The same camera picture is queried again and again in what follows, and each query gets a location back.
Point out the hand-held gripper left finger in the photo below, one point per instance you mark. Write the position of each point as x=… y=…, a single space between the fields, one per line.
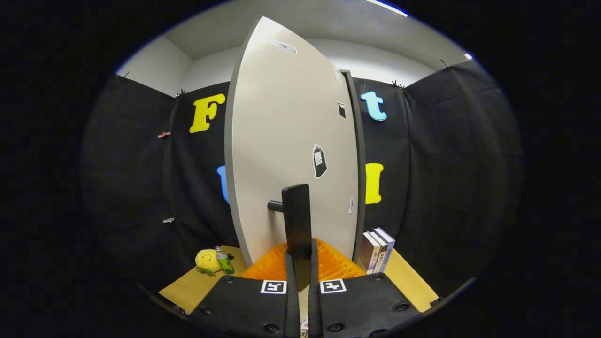
x=292 y=310

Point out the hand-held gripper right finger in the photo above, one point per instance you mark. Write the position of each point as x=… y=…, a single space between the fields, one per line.
x=313 y=310

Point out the beige shoe cabinet door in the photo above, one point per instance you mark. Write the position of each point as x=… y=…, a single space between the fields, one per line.
x=277 y=141

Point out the grey shoe cabinet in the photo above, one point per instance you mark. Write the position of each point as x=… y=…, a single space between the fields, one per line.
x=359 y=141

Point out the brown cover book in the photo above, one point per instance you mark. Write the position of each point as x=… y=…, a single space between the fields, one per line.
x=367 y=251

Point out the green bottle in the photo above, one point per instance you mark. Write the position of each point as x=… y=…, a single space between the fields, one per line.
x=225 y=263

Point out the white spine book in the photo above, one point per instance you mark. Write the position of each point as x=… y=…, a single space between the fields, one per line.
x=380 y=256

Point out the pale blue cover book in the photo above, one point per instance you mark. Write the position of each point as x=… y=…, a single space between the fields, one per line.
x=388 y=246

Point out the yellow plush toy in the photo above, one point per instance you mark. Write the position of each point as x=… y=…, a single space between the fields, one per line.
x=206 y=260

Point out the black backdrop cloth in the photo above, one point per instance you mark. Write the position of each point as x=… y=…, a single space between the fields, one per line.
x=446 y=164

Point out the long ceiling light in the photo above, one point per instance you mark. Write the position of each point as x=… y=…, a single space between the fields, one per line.
x=389 y=8

